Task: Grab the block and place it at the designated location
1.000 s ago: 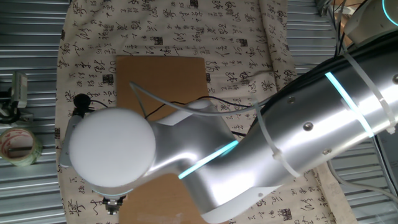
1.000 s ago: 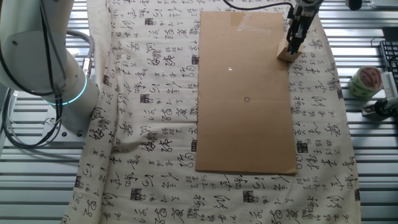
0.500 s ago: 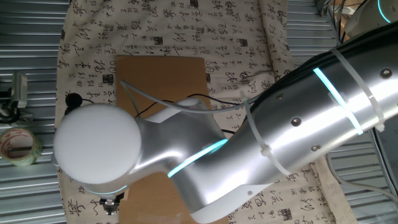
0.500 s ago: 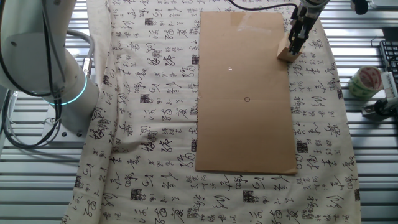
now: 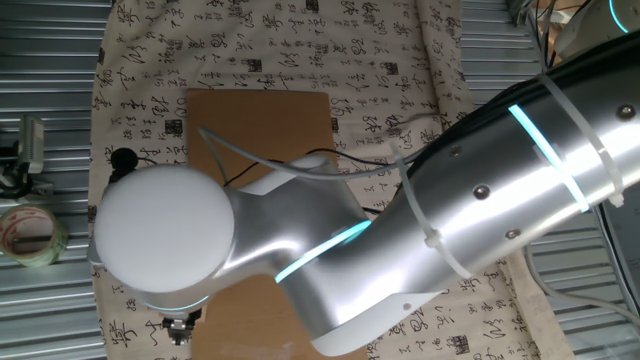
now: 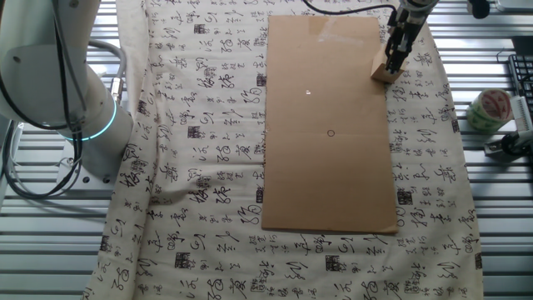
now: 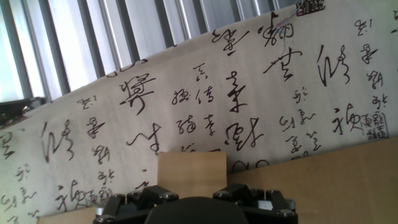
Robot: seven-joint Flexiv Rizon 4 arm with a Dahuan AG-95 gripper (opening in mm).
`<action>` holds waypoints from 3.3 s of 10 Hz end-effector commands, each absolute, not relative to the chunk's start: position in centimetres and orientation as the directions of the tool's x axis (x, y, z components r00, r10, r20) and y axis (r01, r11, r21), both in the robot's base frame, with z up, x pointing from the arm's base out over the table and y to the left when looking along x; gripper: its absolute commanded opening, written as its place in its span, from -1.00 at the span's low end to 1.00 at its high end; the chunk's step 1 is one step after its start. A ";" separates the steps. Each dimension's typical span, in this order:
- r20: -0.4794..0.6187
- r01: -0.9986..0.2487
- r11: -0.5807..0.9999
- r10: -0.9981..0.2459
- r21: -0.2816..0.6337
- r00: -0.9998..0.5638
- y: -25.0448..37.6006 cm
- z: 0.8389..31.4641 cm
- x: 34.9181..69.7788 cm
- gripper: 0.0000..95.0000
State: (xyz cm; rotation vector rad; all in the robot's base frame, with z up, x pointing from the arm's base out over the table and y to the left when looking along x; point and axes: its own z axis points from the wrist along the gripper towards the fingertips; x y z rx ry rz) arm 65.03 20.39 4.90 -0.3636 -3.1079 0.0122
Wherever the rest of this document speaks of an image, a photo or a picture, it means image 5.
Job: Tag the silver finned camera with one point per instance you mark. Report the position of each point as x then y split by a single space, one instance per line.
31 142

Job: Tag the clear packing tape roll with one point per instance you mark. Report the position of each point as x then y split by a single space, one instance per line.
56 245

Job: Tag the dark printed poster board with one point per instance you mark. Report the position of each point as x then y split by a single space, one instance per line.
625 250

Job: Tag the white calligraphy print cloth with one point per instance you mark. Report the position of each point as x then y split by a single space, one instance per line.
300 30

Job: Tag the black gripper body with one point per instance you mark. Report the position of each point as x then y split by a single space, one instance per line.
180 320

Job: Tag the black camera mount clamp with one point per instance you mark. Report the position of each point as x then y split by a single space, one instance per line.
12 187

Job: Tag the brown cardboard sheet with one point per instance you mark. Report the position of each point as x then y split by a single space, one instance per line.
260 120

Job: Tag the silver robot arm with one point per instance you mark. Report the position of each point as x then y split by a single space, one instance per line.
400 225

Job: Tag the white zip tie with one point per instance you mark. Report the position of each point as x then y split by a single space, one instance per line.
432 242
615 195

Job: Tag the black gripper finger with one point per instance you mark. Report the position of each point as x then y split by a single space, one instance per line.
181 335

